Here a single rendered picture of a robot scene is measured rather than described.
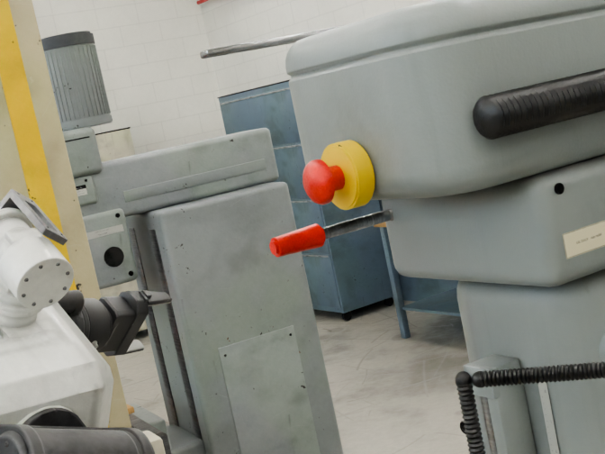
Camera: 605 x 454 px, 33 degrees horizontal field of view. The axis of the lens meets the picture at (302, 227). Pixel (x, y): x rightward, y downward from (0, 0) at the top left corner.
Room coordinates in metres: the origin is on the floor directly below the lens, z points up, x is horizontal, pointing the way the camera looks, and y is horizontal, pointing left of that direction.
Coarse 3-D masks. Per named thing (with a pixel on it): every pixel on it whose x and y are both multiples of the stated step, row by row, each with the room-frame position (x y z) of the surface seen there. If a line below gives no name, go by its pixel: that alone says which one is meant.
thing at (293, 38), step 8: (344, 24) 1.07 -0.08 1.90; (304, 32) 1.04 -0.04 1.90; (312, 32) 1.04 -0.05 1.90; (320, 32) 1.05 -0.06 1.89; (264, 40) 1.02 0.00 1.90; (272, 40) 1.02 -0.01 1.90; (280, 40) 1.03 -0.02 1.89; (288, 40) 1.03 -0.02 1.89; (296, 40) 1.03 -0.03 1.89; (216, 48) 0.99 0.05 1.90; (224, 48) 1.00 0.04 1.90; (232, 48) 1.00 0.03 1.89; (240, 48) 1.01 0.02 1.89; (248, 48) 1.01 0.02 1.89; (256, 48) 1.01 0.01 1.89; (208, 56) 0.99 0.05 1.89; (216, 56) 1.01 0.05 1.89
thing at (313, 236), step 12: (372, 216) 1.04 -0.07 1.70; (384, 216) 1.05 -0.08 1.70; (312, 228) 1.00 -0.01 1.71; (324, 228) 1.02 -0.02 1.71; (336, 228) 1.02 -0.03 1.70; (348, 228) 1.03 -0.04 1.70; (360, 228) 1.03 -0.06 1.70; (276, 240) 0.98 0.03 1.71; (288, 240) 0.99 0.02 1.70; (300, 240) 0.99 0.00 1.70; (312, 240) 1.00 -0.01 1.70; (324, 240) 1.00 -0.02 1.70; (276, 252) 0.98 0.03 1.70; (288, 252) 0.99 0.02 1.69
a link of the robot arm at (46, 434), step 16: (48, 432) 0.98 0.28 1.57; (64, 432) 0.99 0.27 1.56; (80, 432) 1.00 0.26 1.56; (96, 432) 1.02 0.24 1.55; (112, 432) 1.03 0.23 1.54; (48, 448) 0.96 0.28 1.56; (64, 448) 0.97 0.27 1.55; (80, 448) 0.98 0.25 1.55; (96, 448) 0.99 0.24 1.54; (112, 448) 1.00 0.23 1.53; (128, 448) 1.02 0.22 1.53
